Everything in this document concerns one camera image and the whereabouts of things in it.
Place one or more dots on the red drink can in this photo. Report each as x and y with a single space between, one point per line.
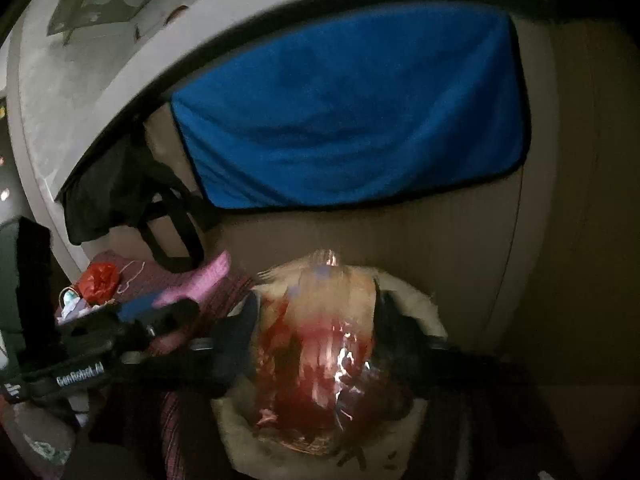
315 350

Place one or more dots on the red plaid cloth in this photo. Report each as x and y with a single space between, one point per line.
220 300

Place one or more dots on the pink round container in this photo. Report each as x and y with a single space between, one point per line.
205 275

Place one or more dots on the blue towel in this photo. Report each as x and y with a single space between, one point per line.
350 110

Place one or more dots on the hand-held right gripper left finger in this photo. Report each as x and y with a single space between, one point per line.
240 335

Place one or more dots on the red plastic bag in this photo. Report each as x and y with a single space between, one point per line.
100 282

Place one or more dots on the person's left forearm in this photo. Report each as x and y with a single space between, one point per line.
35 435

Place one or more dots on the grey countertop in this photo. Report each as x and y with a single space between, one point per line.
225 45

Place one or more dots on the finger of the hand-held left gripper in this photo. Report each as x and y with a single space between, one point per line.
137 310
170 317

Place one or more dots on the white tissue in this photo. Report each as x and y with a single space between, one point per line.
72 305

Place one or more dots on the brown cabinet front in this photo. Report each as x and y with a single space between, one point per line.
550 210

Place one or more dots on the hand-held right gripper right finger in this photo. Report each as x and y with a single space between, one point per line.
400 340

